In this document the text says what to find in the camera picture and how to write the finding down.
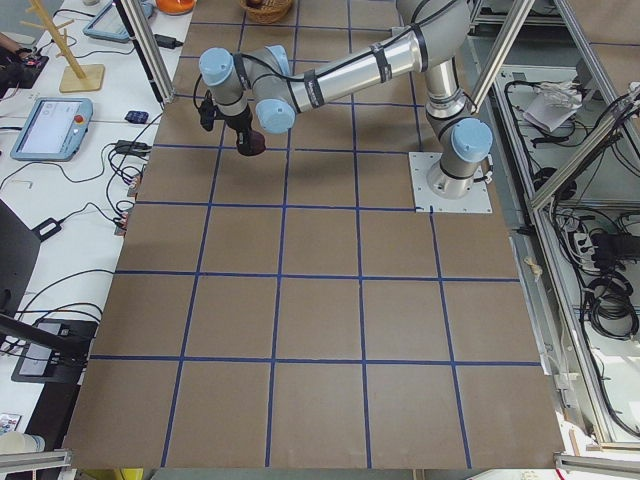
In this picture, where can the blue teach pendant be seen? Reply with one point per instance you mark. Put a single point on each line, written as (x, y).
(54, 130)
(108, 25)

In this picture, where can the aluminium frame post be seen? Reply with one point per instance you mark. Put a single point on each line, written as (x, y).
(145, 45)

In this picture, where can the small blue device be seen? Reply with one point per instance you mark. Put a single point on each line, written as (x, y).
(137, 117)

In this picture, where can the wicker basket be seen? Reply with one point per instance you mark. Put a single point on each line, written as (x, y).
(271, 11)

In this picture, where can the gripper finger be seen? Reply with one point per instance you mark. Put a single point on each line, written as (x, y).
(244, 143)

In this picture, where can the wooden stand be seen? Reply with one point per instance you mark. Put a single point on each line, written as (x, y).
(76, 77)

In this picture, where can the orange bucket with lid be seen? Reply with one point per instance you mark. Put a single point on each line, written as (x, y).
(175, 7)

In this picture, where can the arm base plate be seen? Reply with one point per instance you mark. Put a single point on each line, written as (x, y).
(435, 192)

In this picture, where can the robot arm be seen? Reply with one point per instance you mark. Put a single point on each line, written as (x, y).
(255, 93)

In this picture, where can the black power adapter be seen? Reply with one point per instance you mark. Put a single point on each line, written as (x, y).
(167, 42)

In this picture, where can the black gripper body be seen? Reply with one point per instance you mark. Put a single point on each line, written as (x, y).
(241, 124)

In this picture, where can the dark red apple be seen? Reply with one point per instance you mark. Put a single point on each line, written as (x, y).
(258, 143)

